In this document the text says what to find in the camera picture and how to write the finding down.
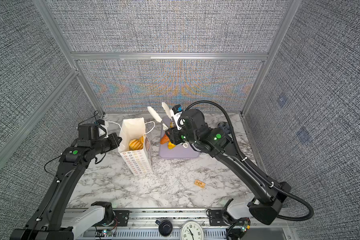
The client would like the black round knob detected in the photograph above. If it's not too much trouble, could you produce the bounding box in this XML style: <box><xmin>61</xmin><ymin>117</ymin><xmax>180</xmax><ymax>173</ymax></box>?
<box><xmin>156</xmin><ymin>220</ymin><xmax>173</xmax><ymax>237</ymax></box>

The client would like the white printed paper bag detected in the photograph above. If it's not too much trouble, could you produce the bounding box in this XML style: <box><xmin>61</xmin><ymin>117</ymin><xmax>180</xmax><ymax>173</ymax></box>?
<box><xmin>107</xmin><ymin>117</ymin><xmax>156</xmax><ymax>176</ymax></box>

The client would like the lavender tray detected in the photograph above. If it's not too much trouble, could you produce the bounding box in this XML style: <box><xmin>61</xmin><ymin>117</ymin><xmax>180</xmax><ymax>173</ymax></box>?
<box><xmin>159</xmin><ymin>119</ymin><xmax>200</xmax><ymax>160</ymax></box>

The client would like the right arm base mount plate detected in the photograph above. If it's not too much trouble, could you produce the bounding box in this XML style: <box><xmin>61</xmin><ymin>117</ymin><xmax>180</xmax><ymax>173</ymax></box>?
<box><xmin>206</xmin><ymin>209</ymin><xmax>229</xmax><ymax>227</ymax></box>

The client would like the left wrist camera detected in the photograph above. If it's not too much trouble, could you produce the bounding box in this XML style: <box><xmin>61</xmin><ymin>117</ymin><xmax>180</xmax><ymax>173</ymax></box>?
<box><xmin>77</xmin><ymin>119</ymin><xmax>108</xmax><ymax>141</ymax></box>

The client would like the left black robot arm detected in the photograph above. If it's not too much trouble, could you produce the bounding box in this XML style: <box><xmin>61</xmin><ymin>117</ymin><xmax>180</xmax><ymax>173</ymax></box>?
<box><xmin>10</xmin><ymin>133</ymin><xmax>122</xmax><ymax>240</ymax></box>

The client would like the white analog clock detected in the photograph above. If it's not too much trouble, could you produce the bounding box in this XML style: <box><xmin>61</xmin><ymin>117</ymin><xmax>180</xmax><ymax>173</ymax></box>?
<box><xmin>180</xmin><ymin>221</ymin><xmax>205</xmax><ymax>240</ymax></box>

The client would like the reddish brown loaf bread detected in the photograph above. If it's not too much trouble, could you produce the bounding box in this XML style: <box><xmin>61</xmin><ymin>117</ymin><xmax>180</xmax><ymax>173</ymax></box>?
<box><xmin>160</xmin><ymin>134</ymin><xmax>170</xmax><ymax>145</ymax></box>

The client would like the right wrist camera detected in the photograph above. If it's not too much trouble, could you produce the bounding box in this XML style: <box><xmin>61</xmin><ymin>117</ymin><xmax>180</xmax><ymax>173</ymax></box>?
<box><xmin>169</xmin><ymin>104</ymin><xmax>203</xmax><ymax>131</ymax></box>

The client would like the yellow braided pastry bread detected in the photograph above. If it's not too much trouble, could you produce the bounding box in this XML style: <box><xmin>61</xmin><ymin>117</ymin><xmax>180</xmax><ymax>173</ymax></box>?
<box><xmin>140</xmin><ymin>135</ymin><xmax>145</xmax><ymax>144</ymax></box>

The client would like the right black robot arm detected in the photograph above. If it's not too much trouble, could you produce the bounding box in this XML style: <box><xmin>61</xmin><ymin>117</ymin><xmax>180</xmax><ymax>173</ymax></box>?
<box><xmin>162</xmin><ymin>101</ymin><xmax>291</xmax><ymax>225</ymax></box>

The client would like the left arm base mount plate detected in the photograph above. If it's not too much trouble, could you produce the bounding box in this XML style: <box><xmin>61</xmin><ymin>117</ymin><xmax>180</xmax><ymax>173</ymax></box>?
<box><xmin>94</xmin><ymin>210</ymin><xmax>131</xmax><ymax>227</ymax></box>

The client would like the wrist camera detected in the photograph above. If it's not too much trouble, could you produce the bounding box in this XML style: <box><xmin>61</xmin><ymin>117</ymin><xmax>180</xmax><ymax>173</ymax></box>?
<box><xmin>169</xmin><ymin>104</ymin><xmax>203</xmax><ymax>131</ymax></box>
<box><xmin>77</xmin><ymin>119</ymin><xmax>108</xmax><ymax>141</ymax></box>

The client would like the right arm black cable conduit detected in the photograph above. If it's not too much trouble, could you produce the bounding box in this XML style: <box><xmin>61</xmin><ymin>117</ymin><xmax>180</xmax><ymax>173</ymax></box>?
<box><xmin>184</xmin><ymin>100</ymin><xmax>315</xmax><ymax>222</ymax></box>

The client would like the small orange candy wrapper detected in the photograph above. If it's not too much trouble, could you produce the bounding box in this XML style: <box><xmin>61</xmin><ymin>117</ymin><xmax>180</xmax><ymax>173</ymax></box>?
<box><xmin>194</xmin><ymin>180</ymin><xmax>206</xmax><ymax>189</ymax></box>

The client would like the ridged yellow spiral bread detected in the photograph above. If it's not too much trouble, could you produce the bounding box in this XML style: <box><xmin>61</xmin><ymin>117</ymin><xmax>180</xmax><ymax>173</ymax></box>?
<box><xmin>129</xmin><ymin>139</ymin><xmax>144</xmax><ymax>151</ymax></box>

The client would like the small yellow ridged bread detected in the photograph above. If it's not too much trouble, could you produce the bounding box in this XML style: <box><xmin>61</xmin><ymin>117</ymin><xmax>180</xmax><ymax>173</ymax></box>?
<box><xmin>168</xmin><ymin>142</ymin><xmax>176</xmax><ymax>150</ymax></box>

